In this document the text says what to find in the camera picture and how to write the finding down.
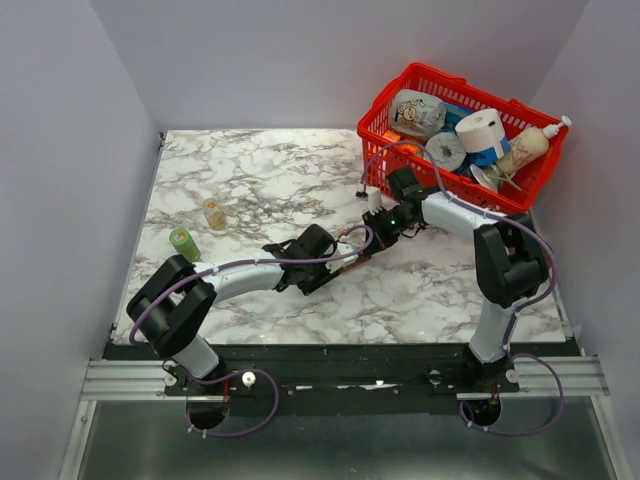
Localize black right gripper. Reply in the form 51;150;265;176
362;206;417;257

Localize red weekly pill organizer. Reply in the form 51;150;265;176
337;254;370;275

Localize clear bottle yellow pills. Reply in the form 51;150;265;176
202;198;227;230

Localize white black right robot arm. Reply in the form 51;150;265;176
357;167;549;392

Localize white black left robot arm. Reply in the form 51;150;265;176
126;224;373;395

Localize red plastic basket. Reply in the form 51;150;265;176
356;63;571;213

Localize orange ball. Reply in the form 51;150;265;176
400;144;424;156

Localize orange snack box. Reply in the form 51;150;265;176
383;129;402;143

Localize grey wrapped small paper roll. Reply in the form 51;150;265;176
426;132;467;172

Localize white paper plate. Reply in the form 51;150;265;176
469;165;499;192

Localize grey wrapped printed paper roll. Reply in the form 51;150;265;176
388;89;447;140

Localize blue box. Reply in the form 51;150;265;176
445;103;474;124

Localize white toilet roll blue tape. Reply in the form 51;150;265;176
455;108;511;167

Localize cream lotion pump bottle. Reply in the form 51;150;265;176
496;116;572;176

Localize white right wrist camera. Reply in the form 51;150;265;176
356;188;383;215

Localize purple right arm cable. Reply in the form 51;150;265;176
360;141;565;436

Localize black metal base frame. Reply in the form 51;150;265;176
102;341;590;419

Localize aluminium rail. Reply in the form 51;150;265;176
82;357;191;401

